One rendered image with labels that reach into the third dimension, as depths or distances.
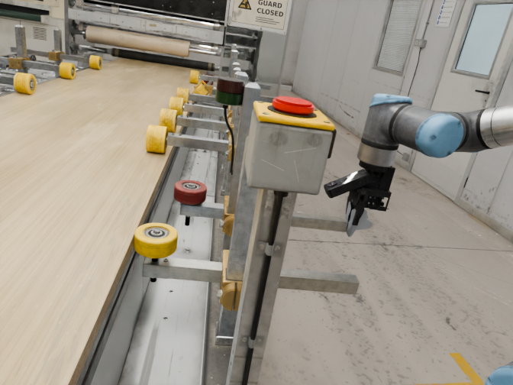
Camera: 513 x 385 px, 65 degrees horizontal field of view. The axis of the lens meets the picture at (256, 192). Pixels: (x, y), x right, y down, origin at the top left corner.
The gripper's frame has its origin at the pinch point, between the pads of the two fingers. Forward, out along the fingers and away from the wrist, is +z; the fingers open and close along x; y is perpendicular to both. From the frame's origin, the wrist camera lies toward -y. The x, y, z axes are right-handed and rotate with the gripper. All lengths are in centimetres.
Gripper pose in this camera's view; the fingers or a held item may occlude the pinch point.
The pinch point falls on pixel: (346, 231)
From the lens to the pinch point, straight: 110.7
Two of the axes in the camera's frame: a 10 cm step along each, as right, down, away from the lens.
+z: -1.5, 9.1, 3.7
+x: -0.7, -3.9, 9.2
